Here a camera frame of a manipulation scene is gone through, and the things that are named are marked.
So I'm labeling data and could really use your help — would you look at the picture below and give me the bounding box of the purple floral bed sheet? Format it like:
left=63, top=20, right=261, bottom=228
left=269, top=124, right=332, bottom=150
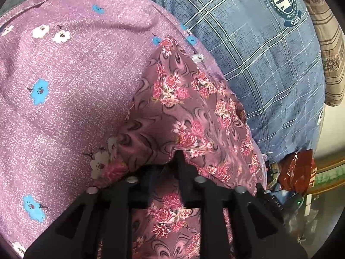
left=0, top=0, right=224, bottom=259

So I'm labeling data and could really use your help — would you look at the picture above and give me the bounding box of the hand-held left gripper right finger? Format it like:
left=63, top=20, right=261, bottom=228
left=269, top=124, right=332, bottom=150
left=175, top=150, right=308, bottom=259

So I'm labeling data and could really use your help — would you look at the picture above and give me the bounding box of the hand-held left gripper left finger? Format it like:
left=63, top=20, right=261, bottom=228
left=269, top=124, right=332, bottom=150
left=24, top=164, right=176, bottom=259

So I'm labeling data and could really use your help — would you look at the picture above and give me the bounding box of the red-brown plastic bag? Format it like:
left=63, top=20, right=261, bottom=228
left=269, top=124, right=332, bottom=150
left=278, top=150, right=317, bottom=196

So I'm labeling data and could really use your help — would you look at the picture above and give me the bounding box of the green patterned object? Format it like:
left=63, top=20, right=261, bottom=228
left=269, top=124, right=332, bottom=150
left=314, top=171, right=345, bottom=192

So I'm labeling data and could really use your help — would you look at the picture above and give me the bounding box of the blue plaid pillow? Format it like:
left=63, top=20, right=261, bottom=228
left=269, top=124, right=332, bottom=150
left=105, top=0, right=326, bottom=165

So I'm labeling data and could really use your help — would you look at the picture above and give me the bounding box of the brown striped cloth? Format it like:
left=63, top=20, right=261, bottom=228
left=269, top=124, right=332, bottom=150
left=292, top=0, right=345, bottom=107

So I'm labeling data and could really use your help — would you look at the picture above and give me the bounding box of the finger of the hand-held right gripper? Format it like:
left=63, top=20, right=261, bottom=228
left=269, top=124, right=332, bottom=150
left=256, top=183, right=283, bottom=214

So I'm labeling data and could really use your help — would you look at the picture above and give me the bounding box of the mauve floral small garment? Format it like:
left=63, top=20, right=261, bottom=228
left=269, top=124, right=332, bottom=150
left=100, top=36, right=266, bottom=259

